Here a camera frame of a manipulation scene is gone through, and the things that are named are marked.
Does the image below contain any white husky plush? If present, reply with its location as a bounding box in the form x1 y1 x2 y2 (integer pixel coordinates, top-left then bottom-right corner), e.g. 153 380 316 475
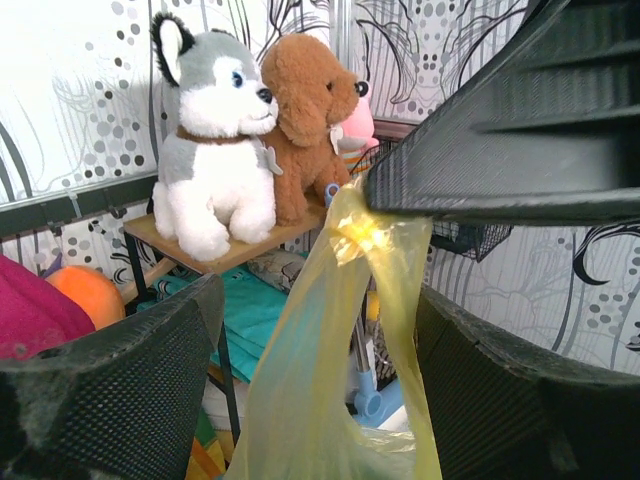
151 12 282 262

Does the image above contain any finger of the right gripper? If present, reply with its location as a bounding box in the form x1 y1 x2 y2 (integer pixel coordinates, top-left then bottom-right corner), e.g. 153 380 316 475
364 1 639 226

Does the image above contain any black shelf rack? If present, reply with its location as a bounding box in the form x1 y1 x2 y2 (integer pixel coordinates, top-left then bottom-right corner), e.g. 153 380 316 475
122 199 331 446

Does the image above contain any yellow trash bag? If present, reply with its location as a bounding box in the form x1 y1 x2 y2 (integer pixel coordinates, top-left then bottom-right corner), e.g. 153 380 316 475
226 180 441 480

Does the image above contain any black wire basket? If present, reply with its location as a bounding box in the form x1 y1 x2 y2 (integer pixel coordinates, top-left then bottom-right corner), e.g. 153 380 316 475
343 119 513 262

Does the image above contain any teal folded cloth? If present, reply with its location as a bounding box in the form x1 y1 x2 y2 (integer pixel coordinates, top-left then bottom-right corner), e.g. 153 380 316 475
137 267 311 384

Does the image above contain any rainbow striped cloth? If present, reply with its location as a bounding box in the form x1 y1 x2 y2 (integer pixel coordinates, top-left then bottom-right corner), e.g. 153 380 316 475
185 407 234 480

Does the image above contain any brown dog plush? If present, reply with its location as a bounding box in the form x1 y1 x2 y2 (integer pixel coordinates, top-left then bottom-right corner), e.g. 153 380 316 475
261 33 359 226

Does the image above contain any orange plush toy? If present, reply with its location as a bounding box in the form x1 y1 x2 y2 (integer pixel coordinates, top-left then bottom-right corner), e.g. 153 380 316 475
46 265 126 330

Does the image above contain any magenta fuzzy bag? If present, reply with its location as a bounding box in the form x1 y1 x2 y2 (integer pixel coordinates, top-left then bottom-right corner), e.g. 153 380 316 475
1 256 95 360

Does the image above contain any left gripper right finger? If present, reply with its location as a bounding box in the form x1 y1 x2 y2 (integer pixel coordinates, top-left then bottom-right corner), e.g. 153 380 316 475
416 286 639 480

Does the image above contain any pink plush toy top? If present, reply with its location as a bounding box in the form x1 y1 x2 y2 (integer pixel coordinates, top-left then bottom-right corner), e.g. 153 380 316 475
337 81 379 174

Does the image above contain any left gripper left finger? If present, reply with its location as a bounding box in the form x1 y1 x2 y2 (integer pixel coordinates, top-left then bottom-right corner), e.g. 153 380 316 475
1 274 224 479

